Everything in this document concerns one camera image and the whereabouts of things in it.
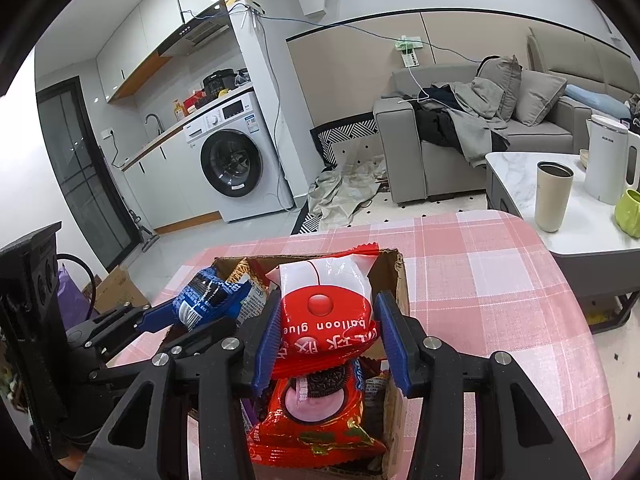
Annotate black white patterned rug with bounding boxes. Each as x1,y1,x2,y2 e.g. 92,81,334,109
292,114,388,236

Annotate white base cabinet counter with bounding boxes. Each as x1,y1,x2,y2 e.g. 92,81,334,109
121,120,224,235

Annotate small cardboard box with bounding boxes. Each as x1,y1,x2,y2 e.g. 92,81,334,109
92,265,152,314

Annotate dark glass door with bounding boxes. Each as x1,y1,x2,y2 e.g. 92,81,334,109
36,75,142,272

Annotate brown cardboard box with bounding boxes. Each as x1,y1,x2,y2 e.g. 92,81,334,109
160,247,413,480

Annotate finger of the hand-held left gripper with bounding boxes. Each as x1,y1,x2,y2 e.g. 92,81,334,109
92,316,242,387
100,304,181,343

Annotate white wall cabinets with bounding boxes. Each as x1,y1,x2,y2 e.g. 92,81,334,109
96,0,232,105

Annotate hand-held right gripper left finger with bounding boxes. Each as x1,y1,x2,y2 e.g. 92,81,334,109
75,302,283,480

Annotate white green power strip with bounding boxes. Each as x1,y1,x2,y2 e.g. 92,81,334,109
394,34,422,69

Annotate white marble coffee table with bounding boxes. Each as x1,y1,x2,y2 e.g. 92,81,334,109
484,131,640,333

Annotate blue cookie packet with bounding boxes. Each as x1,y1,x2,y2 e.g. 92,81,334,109
172,266,253,332

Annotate black cooking appliance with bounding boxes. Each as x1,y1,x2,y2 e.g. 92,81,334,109
202,68,236,99

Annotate light blue cushion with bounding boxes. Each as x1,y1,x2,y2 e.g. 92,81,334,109
564,83,632,122

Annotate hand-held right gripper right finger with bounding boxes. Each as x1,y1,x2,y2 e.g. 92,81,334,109
374,290,592,480

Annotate beige floor cloth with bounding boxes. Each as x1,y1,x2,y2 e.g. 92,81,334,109
306,154,389,232

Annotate pile of dark clothes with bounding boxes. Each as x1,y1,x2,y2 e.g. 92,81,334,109
414,77,512,167

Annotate white washing machine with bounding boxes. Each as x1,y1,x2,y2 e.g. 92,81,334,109
182,91,294,224

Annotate range hood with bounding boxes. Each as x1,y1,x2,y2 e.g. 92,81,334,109
156,0,234,57

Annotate grey sofa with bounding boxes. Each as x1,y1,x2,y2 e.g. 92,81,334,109
374,26,640,206

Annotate pink plaid tablecloth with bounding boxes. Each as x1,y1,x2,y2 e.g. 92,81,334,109
112,210,616,480

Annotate green cup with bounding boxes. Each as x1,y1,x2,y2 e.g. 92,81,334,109
614,189,640,239

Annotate grey pillow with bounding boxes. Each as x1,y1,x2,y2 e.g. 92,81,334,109
476,54,524,122
514,69,569,127

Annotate beige tumbler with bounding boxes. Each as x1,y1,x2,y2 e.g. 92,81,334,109
534,160,575,234

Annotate white electric kettle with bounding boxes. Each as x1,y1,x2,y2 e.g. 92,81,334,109
583,114,640,206

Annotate red cookie packet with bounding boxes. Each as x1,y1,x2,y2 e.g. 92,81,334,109
247,357,388,468

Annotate red white snack packet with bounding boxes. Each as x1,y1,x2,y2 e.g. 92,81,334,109
265,242,381,378

